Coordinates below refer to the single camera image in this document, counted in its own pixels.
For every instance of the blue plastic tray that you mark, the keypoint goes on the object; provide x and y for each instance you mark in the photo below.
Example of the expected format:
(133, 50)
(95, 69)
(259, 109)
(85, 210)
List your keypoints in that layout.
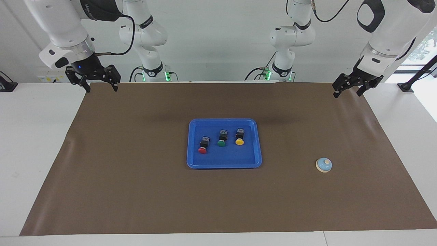
(223, 159)

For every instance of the brown table mat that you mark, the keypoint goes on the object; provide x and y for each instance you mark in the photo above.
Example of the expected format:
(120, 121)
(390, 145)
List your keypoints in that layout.
(218, 198)

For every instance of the green push button switch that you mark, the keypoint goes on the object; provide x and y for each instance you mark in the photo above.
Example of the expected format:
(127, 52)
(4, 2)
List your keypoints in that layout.
(222, 137)

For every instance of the window with greenery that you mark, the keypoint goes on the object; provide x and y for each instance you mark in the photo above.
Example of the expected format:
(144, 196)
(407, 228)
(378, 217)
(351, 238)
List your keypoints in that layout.
(426, 44)

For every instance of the white wall outlet box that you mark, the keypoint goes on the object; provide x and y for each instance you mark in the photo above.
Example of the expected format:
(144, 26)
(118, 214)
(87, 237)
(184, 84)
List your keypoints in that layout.
(51, 78)

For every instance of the black mount bracket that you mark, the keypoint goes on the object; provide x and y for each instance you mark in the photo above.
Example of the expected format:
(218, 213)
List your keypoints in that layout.
(6, 86)

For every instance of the yellow push button switch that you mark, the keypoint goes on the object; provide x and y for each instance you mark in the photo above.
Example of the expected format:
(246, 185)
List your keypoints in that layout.
(240, 136)

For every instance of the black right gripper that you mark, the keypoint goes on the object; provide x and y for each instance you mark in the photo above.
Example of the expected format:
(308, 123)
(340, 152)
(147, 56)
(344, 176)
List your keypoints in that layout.
(87, 70)

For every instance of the red push button switch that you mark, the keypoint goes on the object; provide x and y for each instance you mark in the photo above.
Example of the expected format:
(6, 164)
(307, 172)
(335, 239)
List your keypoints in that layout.
(204, 143)

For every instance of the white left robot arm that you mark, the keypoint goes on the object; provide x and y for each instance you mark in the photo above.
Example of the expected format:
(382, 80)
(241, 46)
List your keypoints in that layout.
(392, 30)

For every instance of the light blue service bell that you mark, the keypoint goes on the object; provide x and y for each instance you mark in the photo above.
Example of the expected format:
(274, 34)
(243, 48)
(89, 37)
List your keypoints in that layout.
(323, 165)

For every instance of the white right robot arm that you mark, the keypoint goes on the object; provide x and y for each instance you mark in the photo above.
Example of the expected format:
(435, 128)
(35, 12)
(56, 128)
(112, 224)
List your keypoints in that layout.
(58, 20)

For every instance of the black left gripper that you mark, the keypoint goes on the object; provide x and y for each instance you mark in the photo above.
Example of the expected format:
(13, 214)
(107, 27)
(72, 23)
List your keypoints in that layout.
(358, 79)

